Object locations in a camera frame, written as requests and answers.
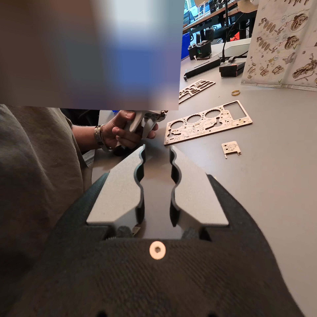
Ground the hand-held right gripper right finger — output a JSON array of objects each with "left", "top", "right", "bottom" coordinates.
[{"left": 169, "top": 145, "right": 229, "bottom": 228}]

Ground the blue plastic bin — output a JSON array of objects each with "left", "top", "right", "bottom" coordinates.
[{"left": 181, "top": 33, "right": 191, "bottom": 60}]

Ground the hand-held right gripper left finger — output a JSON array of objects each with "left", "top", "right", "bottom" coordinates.
[{"left": 86, "top": 144, "right": 147, "bottom": 231}]

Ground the long wooden puzzle sheet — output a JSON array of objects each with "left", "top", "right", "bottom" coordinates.
[{"left": 179, "top": 79, "right": 215, "bottom": 104}]

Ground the black battery charger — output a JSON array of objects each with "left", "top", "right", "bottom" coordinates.
[{"left": 187, "top": 28, "right": 212, "bottom": 61}]

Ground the grey flat base plate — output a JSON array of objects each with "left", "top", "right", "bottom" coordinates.
[{"left": 210, "top": 37, "right": 252, "bottom": 60}]

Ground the black flat bar device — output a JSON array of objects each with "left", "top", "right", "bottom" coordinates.
[{"left": 184, "top": 55, "right": 221, "bottom": 81}]

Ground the person's left forearm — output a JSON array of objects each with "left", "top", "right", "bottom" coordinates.
[{"left": 71, "top": 124, "right": 96, "bottom": 152}]

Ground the metal wrist bracelet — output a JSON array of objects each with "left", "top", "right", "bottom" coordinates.
[{"left": 93, "top": 124, "right": 106, "bottom": 147}]

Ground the grey desk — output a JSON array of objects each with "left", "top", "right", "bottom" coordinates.
[{"left": 92, "top": 37, "right": 317, "bottom": 317}]

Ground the printed instruction booklet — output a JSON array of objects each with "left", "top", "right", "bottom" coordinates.
[{"left": 241, "top": 0, "right": 317, "bottom": 89}]

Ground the large wooden puzzle sheet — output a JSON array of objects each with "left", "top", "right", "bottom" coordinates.
[{"left": 163, "top": 100, "right": 253, "bottom": 146}]

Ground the black box red label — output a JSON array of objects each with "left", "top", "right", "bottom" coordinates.
[{"left": 219, "top": 61, "right": 246, "bottom": 77}]

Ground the background wooden table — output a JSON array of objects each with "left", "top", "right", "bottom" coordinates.
[{"left": 183, "top": 0, "right": 248, "bottom": 33}]

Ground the person's left hand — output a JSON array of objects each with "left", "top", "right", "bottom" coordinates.
[{"left": 101, "top": 110, "right": 159, "bottom": 150}]

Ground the black cable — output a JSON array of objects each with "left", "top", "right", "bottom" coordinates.
[{"left": 221, "top": 0, "right": 248, "bottom": 63}]

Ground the small wooden sheet fragment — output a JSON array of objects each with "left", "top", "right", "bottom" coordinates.
[{"left": 222, "top": 141, "right": 242, "bottom": 159}]

